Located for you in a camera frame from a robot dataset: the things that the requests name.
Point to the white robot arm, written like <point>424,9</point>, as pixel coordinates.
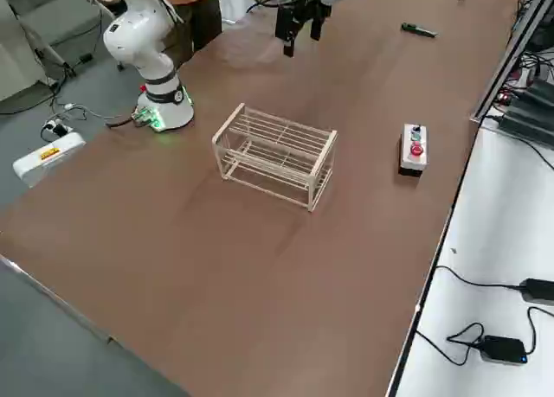
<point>138,42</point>

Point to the white control button box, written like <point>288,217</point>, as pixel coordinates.
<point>413,155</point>

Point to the black finned power brick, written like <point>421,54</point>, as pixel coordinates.
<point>539,94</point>
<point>528,126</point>

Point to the white power plug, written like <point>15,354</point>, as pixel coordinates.
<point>58,128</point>

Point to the white box yellow label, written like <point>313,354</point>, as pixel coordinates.
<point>47,159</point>

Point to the black power adapter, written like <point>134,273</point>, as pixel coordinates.
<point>539,291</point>
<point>504,349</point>

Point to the aluminium frame post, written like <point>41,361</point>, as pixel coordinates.
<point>510,55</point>

